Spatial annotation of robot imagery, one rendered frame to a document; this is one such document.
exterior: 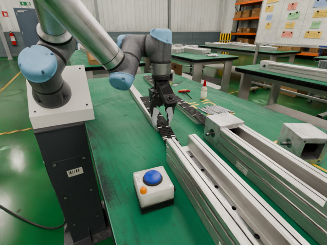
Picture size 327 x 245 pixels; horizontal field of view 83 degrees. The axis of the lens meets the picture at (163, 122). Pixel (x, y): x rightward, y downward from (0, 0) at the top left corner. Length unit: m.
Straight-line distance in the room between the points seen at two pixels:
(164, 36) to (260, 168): 0.49
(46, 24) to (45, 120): 0.38
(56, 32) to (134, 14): 11.24
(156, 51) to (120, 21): 11.09
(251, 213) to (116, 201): 0.30
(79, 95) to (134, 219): 0.65
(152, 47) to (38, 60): 0.39
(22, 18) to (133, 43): 10.81
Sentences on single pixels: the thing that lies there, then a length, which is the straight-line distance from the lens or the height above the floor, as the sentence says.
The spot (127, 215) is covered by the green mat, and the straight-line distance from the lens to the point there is 0.47.
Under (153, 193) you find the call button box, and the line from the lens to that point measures 0.43.
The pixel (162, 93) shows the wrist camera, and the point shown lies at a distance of 0.65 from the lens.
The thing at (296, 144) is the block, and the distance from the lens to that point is 0.69.
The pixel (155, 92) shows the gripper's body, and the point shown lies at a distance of 0.71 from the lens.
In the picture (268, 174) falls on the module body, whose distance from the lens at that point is 0.53.
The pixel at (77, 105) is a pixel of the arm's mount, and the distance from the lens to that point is 0.93.
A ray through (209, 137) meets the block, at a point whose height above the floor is 0.80.
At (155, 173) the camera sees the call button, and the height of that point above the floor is 0.85.
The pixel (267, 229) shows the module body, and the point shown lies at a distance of 0.41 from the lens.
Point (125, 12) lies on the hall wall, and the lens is 11.89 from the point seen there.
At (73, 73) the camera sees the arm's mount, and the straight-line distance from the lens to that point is 1.02.
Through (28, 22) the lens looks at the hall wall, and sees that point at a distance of 11.39.
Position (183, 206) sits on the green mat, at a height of 0.78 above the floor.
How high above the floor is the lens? 1.15
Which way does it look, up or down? 26 degrees down
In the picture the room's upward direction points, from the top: straight up
